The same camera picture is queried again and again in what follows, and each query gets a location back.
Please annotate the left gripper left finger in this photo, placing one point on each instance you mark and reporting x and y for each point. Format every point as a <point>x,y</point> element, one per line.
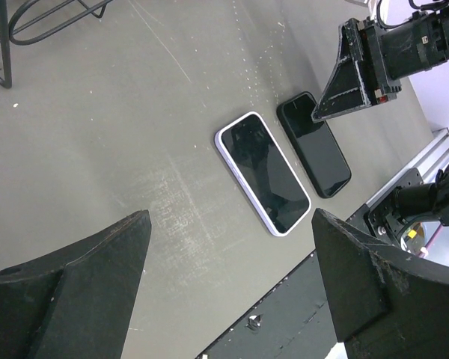
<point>75,302</point>

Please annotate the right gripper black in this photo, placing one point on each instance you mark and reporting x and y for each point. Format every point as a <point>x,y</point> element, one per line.
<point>372,61</point>

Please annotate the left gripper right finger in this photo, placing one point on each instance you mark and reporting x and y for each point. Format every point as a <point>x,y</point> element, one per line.
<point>389,291</point>

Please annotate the black phone case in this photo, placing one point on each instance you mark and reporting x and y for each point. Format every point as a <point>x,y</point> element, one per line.
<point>315,145</point>

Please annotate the black screen smartphone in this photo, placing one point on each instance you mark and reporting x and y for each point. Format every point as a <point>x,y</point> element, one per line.
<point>265,175</point>

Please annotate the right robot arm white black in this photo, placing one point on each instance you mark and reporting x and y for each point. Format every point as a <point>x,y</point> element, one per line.
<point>425,201</point>

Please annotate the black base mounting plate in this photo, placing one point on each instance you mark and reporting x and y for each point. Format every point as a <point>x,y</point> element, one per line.
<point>293,319</point>

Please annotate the aluminium frame rail front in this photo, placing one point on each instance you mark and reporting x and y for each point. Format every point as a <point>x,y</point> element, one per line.
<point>433,157</point>

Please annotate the black wire dish basket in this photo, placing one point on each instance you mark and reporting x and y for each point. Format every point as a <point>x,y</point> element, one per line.
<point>24,23</point>

